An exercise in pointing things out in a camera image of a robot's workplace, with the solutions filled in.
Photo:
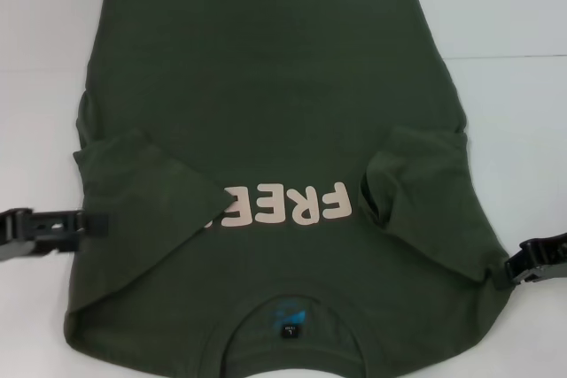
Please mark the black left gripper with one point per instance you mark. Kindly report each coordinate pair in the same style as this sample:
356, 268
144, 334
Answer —
13, 236

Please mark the dark green t-shirt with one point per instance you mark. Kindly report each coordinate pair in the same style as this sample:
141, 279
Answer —
274, 108

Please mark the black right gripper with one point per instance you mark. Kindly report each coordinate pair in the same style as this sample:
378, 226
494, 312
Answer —
549, 254

